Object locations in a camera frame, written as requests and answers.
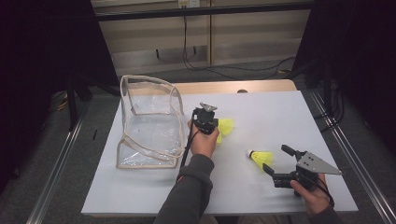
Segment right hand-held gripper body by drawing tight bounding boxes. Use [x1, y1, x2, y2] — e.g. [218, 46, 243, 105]
[272, 150, 344, 191]

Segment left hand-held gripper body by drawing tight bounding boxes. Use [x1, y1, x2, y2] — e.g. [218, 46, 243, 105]
[191, 102, 219, 135]

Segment transparent bag with beige trim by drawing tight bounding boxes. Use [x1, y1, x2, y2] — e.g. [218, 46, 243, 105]
[115, 74, 187, 170]

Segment person's left hand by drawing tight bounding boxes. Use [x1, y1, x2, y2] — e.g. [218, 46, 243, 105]
[187, 119, 220, 159]

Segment person's right hand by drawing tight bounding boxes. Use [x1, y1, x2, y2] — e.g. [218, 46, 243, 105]
[290, 173, 331, 216]

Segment white table sheet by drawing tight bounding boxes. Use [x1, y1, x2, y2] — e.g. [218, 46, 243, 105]
[80, 90, 359, 217]

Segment beige wooden cabinet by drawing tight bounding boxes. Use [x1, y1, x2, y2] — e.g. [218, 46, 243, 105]
[92, 0, 312, 76]

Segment black curtain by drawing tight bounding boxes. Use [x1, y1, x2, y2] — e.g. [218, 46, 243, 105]
[292, 0, 396, 153]
[0, 0, 120, 194]

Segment black metal stand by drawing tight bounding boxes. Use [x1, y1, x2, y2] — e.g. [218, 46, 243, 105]
[65, 74, 94, 132]

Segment right hand-held gripper cable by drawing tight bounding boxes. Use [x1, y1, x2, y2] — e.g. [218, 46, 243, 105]
[311, 176, 335, 208]

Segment hand-held gripper cable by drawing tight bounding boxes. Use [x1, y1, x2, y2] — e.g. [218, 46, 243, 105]
[177, 116, 200, 181]
[311, 176, 335, 208]

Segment left hand-held gripper cable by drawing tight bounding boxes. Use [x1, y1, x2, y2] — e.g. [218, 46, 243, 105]
[177, 116, 200, 181]

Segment aluminium floor rail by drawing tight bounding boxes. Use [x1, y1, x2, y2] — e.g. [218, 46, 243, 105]
[26, 102, 90, 224]
[309, 90, 396, 224]

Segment black floor cables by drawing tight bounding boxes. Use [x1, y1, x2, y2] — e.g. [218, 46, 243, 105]
[314, 80, 347, 133]

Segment black socket cable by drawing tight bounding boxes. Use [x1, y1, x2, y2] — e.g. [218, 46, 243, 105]
[182, 7, 297, 80]

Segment white wall socket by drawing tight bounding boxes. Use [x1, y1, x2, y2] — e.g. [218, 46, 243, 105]
[177, 0, 201, 8]

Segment yellow floor cable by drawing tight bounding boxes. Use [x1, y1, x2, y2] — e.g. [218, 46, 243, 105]
[55, 92, 71, 111]

